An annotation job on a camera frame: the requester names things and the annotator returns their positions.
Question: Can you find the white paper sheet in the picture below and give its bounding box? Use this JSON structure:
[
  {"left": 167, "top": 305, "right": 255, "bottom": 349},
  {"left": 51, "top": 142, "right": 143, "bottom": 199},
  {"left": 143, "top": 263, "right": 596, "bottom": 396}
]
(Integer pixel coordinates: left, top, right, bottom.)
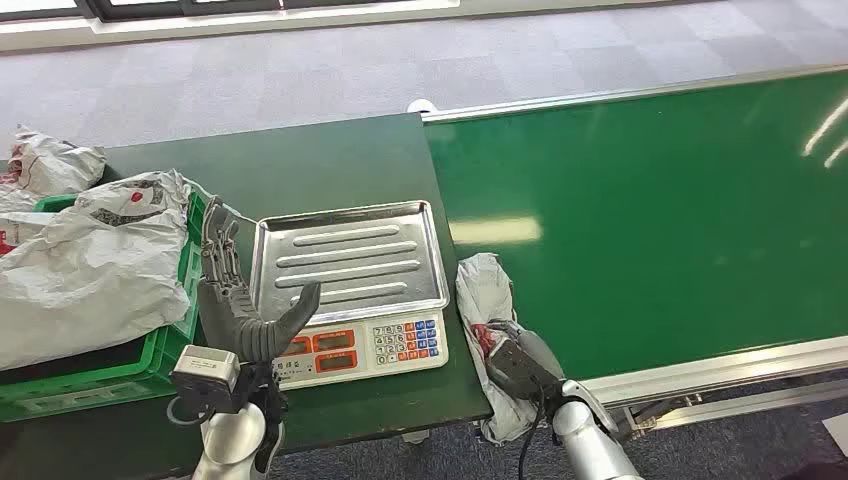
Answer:
[{"left": 821, "top": 411, "right": 848, "bottom": 458}]

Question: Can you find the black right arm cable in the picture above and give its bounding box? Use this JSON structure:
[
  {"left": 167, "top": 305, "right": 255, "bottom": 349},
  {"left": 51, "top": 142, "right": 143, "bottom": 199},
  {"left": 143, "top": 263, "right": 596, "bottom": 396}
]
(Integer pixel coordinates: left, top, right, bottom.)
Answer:
[{"left": 515, "top": 390, "right": 551, "bottom": 480}]

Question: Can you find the dark green table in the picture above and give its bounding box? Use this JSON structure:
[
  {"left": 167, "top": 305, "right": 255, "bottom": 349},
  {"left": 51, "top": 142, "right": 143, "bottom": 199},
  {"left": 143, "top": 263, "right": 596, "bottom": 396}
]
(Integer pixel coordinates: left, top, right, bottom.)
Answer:
[{"left": 0, "top": 112, "right": 495, "bottom": 480}]

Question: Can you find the large white poly mailer package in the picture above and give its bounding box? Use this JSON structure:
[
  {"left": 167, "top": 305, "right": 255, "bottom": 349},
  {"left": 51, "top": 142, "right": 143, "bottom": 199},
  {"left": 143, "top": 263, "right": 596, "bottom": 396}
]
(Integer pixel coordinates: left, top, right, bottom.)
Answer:
[{"left": 0, "top": 170, "right": 195, "bottom": 372}]

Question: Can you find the electronic scale with steel tray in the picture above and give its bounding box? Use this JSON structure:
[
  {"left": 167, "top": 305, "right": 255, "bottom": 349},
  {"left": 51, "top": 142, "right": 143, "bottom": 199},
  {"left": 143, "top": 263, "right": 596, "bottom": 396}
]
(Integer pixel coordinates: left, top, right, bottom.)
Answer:
[{"left": 248, "top": 199, "right": 453, "bottom": 392}]

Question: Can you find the flat white red-print package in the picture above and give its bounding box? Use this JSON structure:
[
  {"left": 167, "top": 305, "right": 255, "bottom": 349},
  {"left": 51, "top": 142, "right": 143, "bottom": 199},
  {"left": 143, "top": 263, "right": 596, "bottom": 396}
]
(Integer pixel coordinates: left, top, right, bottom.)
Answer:
[{"left": 0, "top": 210, "right": 64, "bottom": 258}]

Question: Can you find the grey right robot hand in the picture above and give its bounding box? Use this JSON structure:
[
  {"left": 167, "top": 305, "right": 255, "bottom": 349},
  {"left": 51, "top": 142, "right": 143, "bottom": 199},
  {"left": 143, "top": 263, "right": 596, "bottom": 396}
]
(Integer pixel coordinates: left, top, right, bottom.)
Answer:
[{"left": 485, "top": 321, "right": 566, "bottom": 403}]

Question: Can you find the green plastic crate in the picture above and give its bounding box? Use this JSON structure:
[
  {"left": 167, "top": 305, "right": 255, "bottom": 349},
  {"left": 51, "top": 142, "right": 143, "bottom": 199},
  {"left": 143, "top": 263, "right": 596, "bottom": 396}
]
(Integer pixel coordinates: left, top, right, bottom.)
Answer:
[{"left": 0, "top": 192, "right": 208, "bottom": 425}]

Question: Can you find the white window sill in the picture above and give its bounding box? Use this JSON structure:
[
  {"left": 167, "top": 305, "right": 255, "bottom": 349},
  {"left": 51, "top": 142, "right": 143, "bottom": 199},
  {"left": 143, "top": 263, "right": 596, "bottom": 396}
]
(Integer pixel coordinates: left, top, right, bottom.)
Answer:
[{"left": 0, "top": 0, "right": 670, "bottom": 54}]

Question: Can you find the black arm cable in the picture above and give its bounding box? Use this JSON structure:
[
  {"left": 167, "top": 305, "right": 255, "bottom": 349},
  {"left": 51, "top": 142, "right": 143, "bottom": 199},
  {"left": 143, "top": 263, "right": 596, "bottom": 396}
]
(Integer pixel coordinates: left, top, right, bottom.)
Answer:
[
  {"left": 165, "top": 360, "right": 287, "bottom": 475},
  {"left": 515, "top": 390, "right": 551, "bottom": 480}
]

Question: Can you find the black window frame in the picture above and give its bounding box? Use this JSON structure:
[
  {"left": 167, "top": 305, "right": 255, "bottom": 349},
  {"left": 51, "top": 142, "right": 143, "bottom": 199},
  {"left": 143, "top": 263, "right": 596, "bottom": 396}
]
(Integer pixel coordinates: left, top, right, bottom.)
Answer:
[{"left": 0, "top": 0, "right": 458, "bottom": 22}]

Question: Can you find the green conveyor belt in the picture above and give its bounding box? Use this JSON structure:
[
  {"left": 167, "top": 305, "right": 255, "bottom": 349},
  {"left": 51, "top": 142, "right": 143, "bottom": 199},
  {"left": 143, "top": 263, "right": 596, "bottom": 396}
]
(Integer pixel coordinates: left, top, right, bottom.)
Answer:
[{"left": 422, "top": 64, "right": 848, "bottom": 440}]

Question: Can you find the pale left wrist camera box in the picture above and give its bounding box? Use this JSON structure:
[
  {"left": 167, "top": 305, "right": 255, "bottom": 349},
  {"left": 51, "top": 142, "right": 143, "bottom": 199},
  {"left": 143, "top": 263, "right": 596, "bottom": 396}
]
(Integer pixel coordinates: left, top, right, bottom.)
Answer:
[{"left": 170, "top": 344, "right": 241, "bottom": 415}]

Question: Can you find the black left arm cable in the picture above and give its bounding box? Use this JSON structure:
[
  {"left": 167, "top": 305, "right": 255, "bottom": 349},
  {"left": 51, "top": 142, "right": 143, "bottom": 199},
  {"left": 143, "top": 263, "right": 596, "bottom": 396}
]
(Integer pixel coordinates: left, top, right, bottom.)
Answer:
[{"left": 165, "top": 360, "right": 287, "bottom": 475}]

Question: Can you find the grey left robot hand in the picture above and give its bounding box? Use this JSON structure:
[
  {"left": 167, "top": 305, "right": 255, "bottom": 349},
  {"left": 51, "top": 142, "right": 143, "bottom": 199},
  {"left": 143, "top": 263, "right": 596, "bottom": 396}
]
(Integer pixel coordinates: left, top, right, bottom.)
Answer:
[{"left": 197, "top": 196, "right": 323, "bottom": 364}]

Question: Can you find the crumpled white red-print package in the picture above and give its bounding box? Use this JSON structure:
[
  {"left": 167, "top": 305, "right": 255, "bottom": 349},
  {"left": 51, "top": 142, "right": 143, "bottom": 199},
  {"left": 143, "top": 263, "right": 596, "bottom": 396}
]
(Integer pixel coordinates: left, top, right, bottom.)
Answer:
[{"left": 0, "top": 125, "right": 107, "bottom": 213}]

